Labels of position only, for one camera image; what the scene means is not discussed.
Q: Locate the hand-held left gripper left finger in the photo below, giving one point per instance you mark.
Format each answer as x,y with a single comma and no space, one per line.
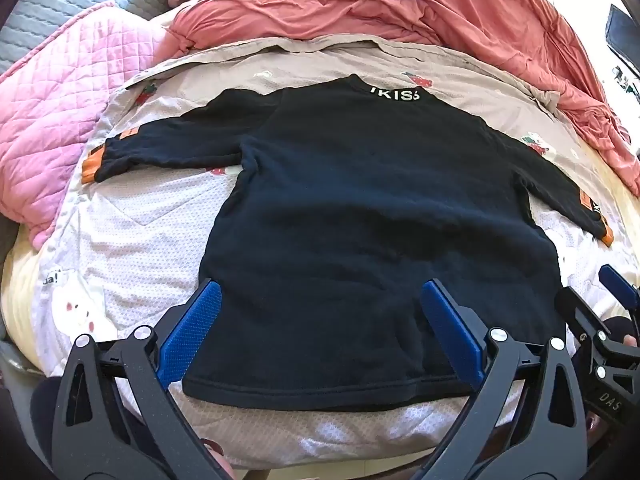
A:
192,332

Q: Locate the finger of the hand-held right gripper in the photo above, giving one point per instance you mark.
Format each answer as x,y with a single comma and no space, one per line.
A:
619,287
582,312

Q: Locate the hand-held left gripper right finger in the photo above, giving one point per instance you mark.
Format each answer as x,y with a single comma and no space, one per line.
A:
450,332

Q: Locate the black long-sleeve sweater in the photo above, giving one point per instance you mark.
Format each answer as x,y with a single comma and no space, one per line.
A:
350,220

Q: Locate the person's right hand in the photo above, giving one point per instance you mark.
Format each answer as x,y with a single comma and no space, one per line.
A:
625,332

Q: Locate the person's left hand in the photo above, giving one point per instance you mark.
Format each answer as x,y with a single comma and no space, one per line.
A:
220,462

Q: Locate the beige strawberry print blanket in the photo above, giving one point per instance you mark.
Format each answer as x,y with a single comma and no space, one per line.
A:
125,260

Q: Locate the pink quilted blanket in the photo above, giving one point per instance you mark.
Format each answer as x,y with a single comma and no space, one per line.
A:
55,125

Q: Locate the black flat panel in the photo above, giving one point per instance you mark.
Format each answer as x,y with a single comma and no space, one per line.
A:
622,30

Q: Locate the coral duvet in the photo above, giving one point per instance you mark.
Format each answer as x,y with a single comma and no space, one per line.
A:
400,0

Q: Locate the grey quilted bedspread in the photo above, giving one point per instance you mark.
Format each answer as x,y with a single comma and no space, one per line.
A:
60,0

